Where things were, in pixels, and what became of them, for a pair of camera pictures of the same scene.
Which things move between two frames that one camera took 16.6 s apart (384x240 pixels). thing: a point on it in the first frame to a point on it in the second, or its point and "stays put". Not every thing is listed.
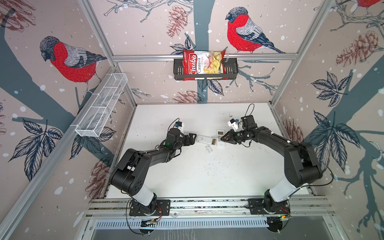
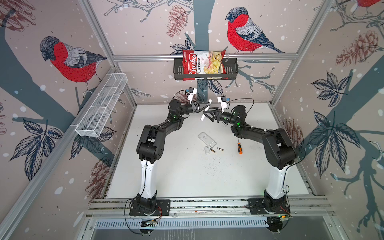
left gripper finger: [192, 136] to [205, 107]
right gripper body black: [239, 136] to [226, 118]
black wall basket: [231, 68] stays put
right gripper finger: [226, 139] to [209, 115]
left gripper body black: [181, 141] to [188, 109]
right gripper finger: [227, 136] to [213, 108]
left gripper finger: [190, 140] to [204, 107]
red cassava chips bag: [203, 62] stays put
